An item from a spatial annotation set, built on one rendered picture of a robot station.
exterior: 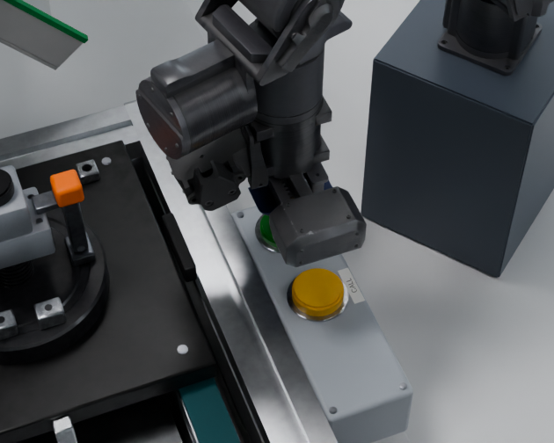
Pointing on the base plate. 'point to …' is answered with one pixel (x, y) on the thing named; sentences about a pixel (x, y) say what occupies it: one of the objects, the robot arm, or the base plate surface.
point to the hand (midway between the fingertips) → (280, 199)
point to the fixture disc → (43, 285)
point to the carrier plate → (127, 381)
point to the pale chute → (31, 30)
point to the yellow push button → (317, 292)
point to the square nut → (87, 171)
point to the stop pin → (64, 430)
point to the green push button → (266, 231)
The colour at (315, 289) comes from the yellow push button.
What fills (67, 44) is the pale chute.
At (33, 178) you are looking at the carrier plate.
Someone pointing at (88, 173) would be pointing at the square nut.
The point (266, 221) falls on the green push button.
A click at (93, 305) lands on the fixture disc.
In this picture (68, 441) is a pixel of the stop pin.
